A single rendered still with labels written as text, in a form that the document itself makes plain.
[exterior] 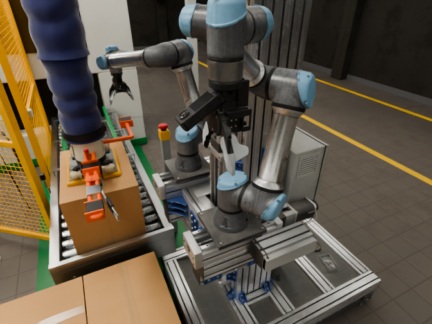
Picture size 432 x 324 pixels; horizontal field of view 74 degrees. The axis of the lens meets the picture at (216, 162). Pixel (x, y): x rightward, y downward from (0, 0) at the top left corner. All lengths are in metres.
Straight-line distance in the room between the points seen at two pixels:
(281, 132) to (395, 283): 1.91
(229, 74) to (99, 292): 1.39
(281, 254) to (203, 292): 0.88
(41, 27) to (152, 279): 1.32
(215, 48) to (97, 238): 1.46
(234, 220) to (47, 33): 1.15
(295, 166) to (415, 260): 1.75
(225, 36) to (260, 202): 0.63
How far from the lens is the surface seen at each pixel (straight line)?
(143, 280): 1.72
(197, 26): 0.74
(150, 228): 1.98
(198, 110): 0.61
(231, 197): 1.09
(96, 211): 1.29
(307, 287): 2.14
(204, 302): 2.00
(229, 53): 0.59
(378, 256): 2.82
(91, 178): 1.52
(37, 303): 1.83
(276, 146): 1.01
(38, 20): 1.58
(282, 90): 0.99
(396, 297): 2.61
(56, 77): 1.63
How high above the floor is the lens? 1.89
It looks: 31 degrees down
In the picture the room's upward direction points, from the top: straight up
